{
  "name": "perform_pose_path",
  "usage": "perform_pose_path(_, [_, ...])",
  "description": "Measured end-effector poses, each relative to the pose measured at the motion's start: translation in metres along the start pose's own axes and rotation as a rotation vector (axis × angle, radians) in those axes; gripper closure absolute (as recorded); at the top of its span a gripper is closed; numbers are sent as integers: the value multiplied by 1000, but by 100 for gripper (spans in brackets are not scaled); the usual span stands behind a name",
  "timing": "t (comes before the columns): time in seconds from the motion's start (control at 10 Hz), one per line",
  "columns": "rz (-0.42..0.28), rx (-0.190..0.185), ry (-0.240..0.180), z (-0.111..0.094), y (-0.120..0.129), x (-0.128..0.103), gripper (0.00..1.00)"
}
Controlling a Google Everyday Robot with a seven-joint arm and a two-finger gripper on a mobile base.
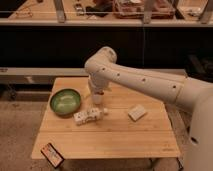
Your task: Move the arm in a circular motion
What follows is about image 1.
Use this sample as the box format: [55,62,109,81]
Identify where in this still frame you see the wicker tray on shelf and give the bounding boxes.
[113,0,175,19]

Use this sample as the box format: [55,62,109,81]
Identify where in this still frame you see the wooden folding table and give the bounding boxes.
[31,83,180,159]

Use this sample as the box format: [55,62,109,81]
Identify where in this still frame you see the red black snack packet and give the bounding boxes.
[41,143,64,168]

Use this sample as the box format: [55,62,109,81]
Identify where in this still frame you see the white rectangular sponge block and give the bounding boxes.
[128,105,147,121]

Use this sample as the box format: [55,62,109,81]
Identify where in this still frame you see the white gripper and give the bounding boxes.
[88,77,106,105]

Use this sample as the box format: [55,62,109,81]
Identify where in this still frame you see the long workbench shelf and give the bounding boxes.
[0,0,213,27]

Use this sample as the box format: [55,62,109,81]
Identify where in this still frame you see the green bowl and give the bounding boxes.
[49,88,81,116]

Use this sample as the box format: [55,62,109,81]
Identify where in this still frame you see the white plastic bottle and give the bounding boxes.
[74,108,108,126]

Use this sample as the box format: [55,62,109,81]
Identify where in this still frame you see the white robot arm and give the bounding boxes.
[84,46,213,171]

